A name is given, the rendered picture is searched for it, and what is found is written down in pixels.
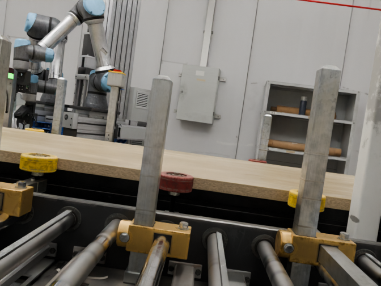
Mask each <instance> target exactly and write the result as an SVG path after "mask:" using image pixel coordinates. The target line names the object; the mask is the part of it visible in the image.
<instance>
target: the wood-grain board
mask: <svg viewBox="0 0 381 286"><path fill-rule="evenodd" d="M143 147H144V146H137V145H129V144H121V143H116V142H108V141H100V140H93V139H87V138H80V137H72V136H64V135H59V134H51V133H43V132H35V131H28V130H22V129H15V128H7V127H2V137H1V147H0V161H1V162H9V163H17V164H20V155H21V154H22V153H43V154H51V155H55V156H57V157H58V161H57V170H65V171H73V172H78V173H85V174H93V175H101V176H108V177H113V178H121V179H129V180H137V181H139V178H140V173H141V164H142V156H143ZM301 170H302V169H301V168H296V167H288V166H280V165H272V164H267V163H260V162H251V161H244V160H239V159H231V158H223V157H215V156H210V155H202V154H194V153H186V152H179V151H174V150H166V149H165V150H164V155H163V163H162V171H171V172H178V173H184V174H188V175H191V176H192V177H193V178H194V179H193V187H192V188H193V189H197V190H205V191H213V192H221V193H226V194H233V195H241V196H249V197H256V198H261V199H269V200H277V201H284V202H288V198H289V191H290V190H298V189H299V182H300V175H301ZM354 180H355V176H353V175H345V174H337V173H329V172H326V173H325V180H324V187H323V195H324V196H325V197H326V201H325V208H333V209H340V210H345V211H350V204H351V200H352V193H353V186H354Z"/></svg>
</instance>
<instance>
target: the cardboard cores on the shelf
mask: <svg viewBox="0 0 381 286"><path fill-rule="evenodd" d="M270 110H271V111H276V112H284V113H293V114H299V108H297V107H288V106H279V105H277V107H272V106H271V108H270ZM310 111H311V109H306V113H305V115H306V116H309V115H310ZM268 147H272V148H279V149H286V150H295V151H299V152H304V149H305V144H301V143H296V142H288V141H280V140H272V139H269V142H268ZM328 155H330V156H337V157H340V156H341V149H337V148H329V154H328Z"/></svg>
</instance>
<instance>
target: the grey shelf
mask: <svg viewBox="0 0 381 286"><path fill-rule="evenodd" d="M313 92H314V86H311V85H301V84H296V83H287V82H277V81H266V85H265V86H264V95H263V103H262V108H261V113H260V114H261V115H260V122H259V130H258V135H257V142H256V150H255V157H254V159H257V157H258V153H259V145H260V137H261V130H262V125H263V118H264V115H266V114H268V115H271V116H272V123H271V127H270V135H269V139H272V140H280V141H288V142H296V143H301V144H306V137H307V130H308V122H309V118H310V116H306V115H298V114H293V113H284V112H276V111H271V110H270V108H271V106H272V107H277V105H279V106H288V107H297V108H299V106H300V101H301V97H302V96H306V97H307V105H306V109H311V103H312V96H313ZM267 93H268V94H267ZM360 96H361V91H354V90H345V89H339V90H338V97H337V104H336V110H335V113H336V119H334V122H333V129H332V136H331V143H330V148H336V146H337V149H341V156H340V157H337V156H330V155H329V156H328V162H327V169H326V172H329V173H332V172H333V173H337V174H345V175H348V170H349V163H350V156H351V152H352V146H353V138H354V131H355V125H356V121H357V113H358V107H359V100H360ZM343 103H344V105H343ZM342 107H343V109H342ZM341 114H342V116H341ZM339 129H340V131H339ZM338 132H339V134H338ZM337 139H338V141H337ZM303 156H304V152H299V151H295V150H286V149H279V148H272V147H268V149H267V154H266V161H267V164H272V165H280V166H288V167H296V168H302V163H303ZM334 161H335V163H334ZM333 164H334V166H333Z"/></svg>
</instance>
